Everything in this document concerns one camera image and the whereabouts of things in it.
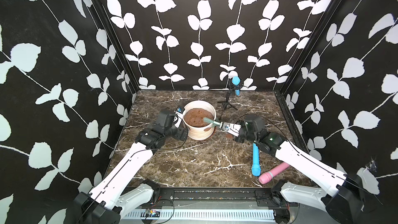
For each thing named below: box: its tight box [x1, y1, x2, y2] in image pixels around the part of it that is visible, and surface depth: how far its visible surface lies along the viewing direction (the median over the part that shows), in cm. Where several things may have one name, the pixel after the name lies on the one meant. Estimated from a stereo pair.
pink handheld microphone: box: [258, 161, 290, 185], surface depth 80 cm
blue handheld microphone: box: [251, 143, 262, 177], surface depth 83 cm
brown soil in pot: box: [183, 107, 215, 128], surface depth 95 cm
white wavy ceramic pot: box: [182, 100, 217, 141], surface depth 90 cm
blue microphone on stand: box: [231, 76, 241, 96], surface depth 95 cm
